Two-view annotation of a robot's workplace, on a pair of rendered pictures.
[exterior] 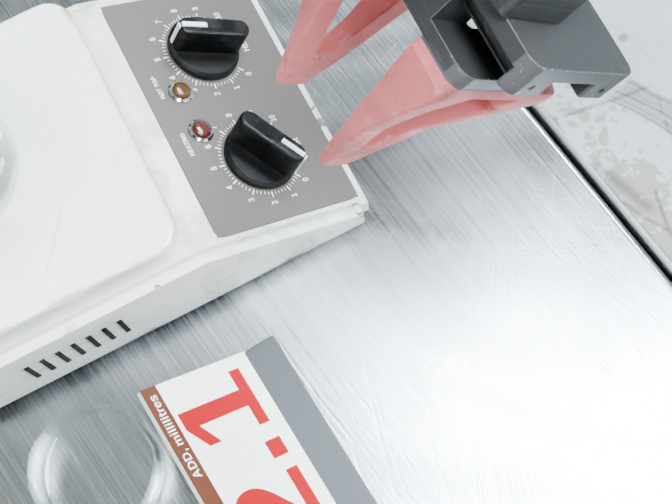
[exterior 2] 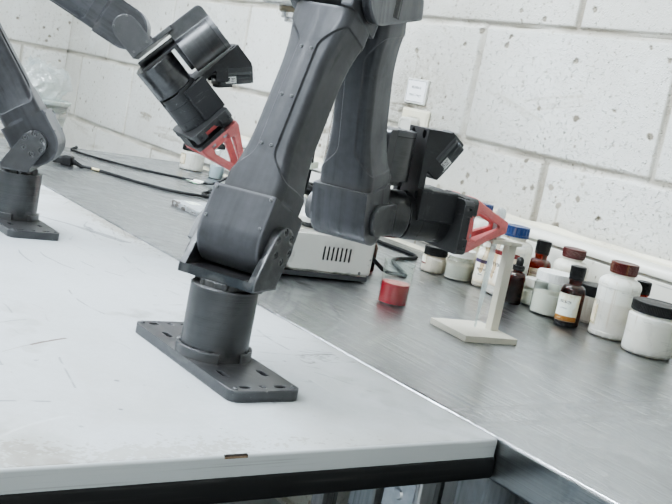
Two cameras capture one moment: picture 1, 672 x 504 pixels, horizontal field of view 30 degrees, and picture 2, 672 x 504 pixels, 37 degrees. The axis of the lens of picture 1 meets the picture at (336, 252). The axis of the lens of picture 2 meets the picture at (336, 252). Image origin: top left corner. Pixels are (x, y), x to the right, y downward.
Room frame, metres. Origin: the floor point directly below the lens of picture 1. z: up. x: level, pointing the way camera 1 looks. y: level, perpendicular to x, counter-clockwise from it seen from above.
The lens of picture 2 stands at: (1.62, -0.15, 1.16)
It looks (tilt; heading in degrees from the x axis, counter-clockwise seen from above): 9 degrees down; 168
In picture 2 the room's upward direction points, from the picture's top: 11 degrees clockwise
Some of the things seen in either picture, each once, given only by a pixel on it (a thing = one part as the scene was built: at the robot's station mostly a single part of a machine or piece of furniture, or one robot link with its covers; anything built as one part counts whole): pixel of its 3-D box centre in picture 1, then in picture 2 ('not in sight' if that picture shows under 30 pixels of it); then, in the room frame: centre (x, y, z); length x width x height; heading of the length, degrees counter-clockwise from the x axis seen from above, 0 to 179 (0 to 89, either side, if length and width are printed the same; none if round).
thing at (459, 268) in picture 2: not in sight; (459, 264); (0.06, 0.40, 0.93); 0.05 x 0.05 x 0.05
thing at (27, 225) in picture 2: not in sight; (15, 195); (0.20, -0.30, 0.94); 0.20 x 0.07 x 0.08; 24
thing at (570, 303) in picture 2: not in sight; (572, 295); (0.30, 0.49, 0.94); 0.04 x 0.04 x 0.09
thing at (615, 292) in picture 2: not in sight; (616, 299); (0.33, 0.55, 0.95); 0.06 x 0.06 x 0.11
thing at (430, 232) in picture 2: not in sight; (424, 217); (0.49, 0.19, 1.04); 0.10 x 0.07 x 0.07; 17
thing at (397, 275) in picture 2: not in sight; (396, 282); (0.34, 0.22, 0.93); 0.04 x 0.04 x 0.06
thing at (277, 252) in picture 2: not in sight; (233, 251); (0.73, -0.05, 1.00); 0.09 x 0.06 x 0.06; 52
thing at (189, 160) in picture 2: not in sight; (192, 157); (-0.98, -0.01, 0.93); 0.06 x 0.06 x 0.06
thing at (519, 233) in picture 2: not in sight; (510, 260); (0.14, 0.45, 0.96); 0.06 x 0.06 x 0.11
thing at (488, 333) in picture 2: not in sight; (483, 285); (0.46, 0.30, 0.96); 0.08 x 0.08 x 0.13; 17
